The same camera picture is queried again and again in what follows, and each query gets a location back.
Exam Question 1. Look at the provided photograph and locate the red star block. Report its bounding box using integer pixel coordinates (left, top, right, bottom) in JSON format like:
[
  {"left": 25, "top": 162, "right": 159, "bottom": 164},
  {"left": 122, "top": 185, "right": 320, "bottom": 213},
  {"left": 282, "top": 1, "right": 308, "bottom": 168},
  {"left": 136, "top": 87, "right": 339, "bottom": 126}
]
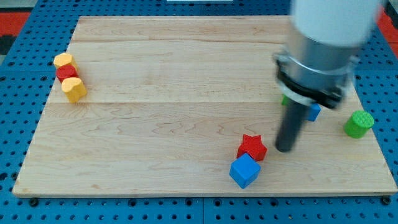
[{"left": 236, "top": 134, "right": 267, "bottom": 162}]

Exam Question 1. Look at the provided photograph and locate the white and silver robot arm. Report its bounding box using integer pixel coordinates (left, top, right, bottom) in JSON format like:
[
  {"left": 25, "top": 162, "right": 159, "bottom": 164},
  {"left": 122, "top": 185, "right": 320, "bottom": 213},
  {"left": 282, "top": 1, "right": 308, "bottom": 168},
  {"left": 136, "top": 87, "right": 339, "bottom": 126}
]
[{"left": 274, "top": 0, "right": 382, "bottom": 110}]

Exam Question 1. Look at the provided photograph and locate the red circle block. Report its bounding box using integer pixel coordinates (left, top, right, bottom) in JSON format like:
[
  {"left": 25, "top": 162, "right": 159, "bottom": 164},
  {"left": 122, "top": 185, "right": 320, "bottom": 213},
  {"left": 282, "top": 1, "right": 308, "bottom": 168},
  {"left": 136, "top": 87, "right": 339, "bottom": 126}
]
[{"left": 55, "top": 65, "right": 79, "bottom": 83}]

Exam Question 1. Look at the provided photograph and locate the wooden board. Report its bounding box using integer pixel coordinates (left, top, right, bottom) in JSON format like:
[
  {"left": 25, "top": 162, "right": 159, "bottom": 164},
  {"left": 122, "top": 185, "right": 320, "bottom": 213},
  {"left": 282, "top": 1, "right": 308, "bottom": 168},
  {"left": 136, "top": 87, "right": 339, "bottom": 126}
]
[{"left": 13, "top": 16, "right": 397, "bottom": 198}]

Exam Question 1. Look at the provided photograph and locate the blue cube block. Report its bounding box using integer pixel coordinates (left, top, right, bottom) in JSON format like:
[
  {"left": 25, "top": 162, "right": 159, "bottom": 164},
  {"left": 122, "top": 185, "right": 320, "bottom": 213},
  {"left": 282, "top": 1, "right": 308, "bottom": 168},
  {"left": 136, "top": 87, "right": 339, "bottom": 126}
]
[{"left": 229, "top": 153, "right": 261, "bottom": 189}]

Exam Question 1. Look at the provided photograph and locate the small green block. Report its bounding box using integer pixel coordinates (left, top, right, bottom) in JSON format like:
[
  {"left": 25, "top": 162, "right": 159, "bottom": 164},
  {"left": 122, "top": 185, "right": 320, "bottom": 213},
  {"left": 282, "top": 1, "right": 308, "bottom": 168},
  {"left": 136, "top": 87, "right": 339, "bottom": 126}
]
[{"left": 281, "top": 95, "right": 289, "bottom": 106}]

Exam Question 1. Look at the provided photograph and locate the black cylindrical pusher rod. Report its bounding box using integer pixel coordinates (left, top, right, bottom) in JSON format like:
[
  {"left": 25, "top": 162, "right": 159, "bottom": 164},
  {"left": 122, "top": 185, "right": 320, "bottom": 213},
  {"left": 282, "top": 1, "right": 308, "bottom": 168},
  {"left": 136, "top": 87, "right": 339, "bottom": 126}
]
[{"left": 275, "top": 100, "right": 309, "bottom": 152}]

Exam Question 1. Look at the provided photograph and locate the small blue block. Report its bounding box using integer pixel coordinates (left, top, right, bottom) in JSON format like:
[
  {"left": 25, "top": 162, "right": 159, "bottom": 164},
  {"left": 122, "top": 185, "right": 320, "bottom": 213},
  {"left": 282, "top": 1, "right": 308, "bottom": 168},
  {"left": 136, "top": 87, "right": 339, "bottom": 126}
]
[{"left": 307, "top": 103, "right": 322, "bottom": 121}]

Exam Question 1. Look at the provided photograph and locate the yellow heart block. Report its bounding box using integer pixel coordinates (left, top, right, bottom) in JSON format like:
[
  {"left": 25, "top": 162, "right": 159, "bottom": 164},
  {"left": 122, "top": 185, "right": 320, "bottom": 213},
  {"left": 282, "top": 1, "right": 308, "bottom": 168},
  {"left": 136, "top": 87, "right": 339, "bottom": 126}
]
[{"left": 61, "top": 77, "right": 87, "bottom": 103}]

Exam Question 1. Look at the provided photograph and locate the yellow hexagon block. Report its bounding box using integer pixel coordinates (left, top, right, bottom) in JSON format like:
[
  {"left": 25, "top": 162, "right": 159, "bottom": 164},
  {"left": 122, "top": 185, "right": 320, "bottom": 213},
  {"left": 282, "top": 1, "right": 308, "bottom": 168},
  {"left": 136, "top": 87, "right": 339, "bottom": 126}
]
[{"left": 53, "top": 52, "right": 78, "bottom": 70}]

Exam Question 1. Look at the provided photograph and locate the green cylinder block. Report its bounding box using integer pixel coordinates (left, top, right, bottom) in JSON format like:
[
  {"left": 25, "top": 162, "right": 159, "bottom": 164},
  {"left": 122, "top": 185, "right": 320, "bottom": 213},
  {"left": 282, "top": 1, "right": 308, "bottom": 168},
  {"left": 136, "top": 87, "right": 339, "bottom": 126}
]
[{"left": 343, "top": 110, "right": 374, "bottom": 139}]

